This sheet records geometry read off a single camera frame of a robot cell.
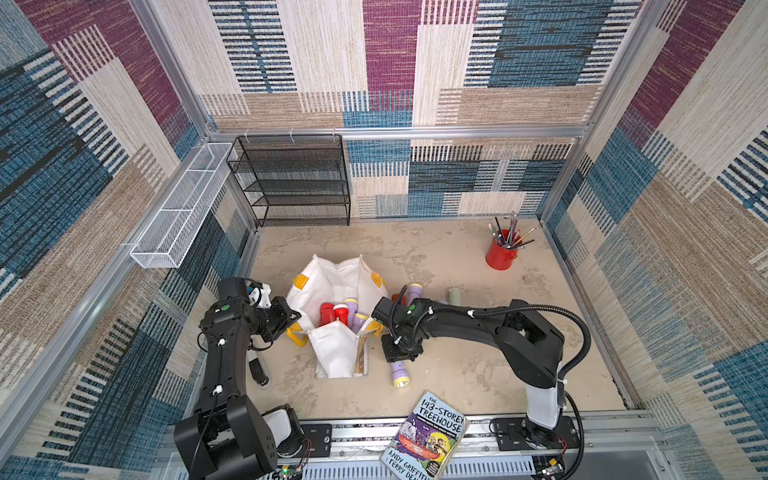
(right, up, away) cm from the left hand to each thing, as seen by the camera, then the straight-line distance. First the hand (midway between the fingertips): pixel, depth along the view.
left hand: (300, 314), depth 81 cm
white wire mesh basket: (-28, +21, -10) cm, 36 cm away
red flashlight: (+28, +2, +16) cm, 32 cm away
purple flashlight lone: (+27, -16, -1) cm, 31 cm away
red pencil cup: (+61, +17, +19) cm, 66 cm away
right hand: (+26, -14, +4) cm, 30 cm away
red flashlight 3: (+10, -1, +8) cm, 13 cm away
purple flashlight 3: (+15, -4, +6) cm, 16 cm away
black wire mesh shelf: (-11, +42, +29) cm, 53 cm away
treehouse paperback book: (+32, -28, -10) cm, 44 cm away
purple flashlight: (+32, +4, +16) cm, 36 cm away
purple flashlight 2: (+13, 0, +11) cm, 17 cm away
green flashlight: (+45, +2, +15) cm, 47 cm away
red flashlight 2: (+6, -1, +6) cm, 9 cm away
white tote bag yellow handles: (+11, -9, -3) cm, 15 cm away
